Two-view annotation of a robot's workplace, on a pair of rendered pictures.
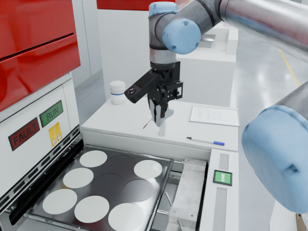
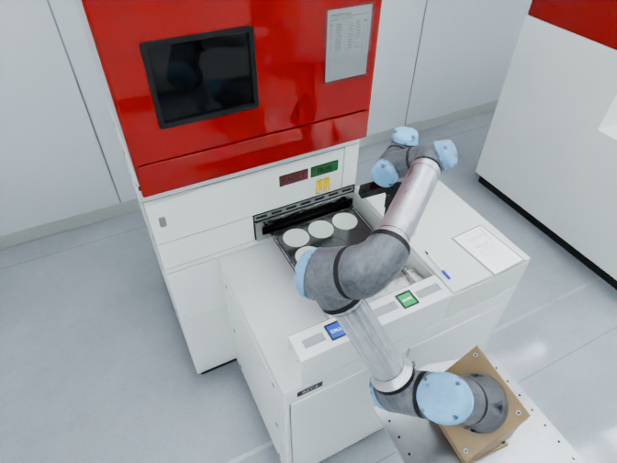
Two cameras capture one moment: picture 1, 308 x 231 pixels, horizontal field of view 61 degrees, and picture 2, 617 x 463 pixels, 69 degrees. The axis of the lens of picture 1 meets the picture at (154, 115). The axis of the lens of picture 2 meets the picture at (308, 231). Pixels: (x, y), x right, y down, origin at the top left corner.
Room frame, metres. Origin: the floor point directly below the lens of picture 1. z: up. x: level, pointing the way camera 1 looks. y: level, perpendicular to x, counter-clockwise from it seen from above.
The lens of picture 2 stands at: (-0.24, -0.64, 2.10)
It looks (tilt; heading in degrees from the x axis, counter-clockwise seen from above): 43 degrees down; 47
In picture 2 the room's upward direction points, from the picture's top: 1 degrees clockwise
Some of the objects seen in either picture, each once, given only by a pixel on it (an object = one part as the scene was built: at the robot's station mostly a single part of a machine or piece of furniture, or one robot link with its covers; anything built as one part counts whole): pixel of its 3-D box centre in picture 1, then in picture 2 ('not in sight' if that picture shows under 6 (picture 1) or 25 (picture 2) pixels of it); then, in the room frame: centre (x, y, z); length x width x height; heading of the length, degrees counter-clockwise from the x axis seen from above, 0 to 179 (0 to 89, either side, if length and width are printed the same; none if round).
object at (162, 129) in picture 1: (158, 118); not in sight; (0.85, -0.02, 1.03); 0.06 x 0.04 x 0.13; 74
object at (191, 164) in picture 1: (195, 164); (416, 279); (0.75, -0.15, 0.89); 0.08 x 0.03 x 0.03; 74
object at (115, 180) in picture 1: (107, 184); (334, 247); (0.65, 0.15, 0.90); 0.34 x 0.34 x 0.01; 74
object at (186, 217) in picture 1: (183, 217); not in sight; (0.52, -0.08, 0.89); 0.08 x 0.03 x 0.03; 74
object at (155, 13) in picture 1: (163, 25); (402, 149); (0.71, -0.02, 1.39); 0.09 x 0.08 x 0.11; 17
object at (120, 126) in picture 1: (163, 130); (431, 232); (0.99, -0.05, 0.89); 0.62 x 0.35 x 0.14; 74
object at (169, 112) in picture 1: (165, 114); not in sight; (0.71, -0.04, 1.13); 0.06 x 0.03 x 0.09; 123
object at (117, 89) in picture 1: (118, 92); not in sight; (1.14, 0.17, 1.01); 0.07 x 0.07 x 0.10
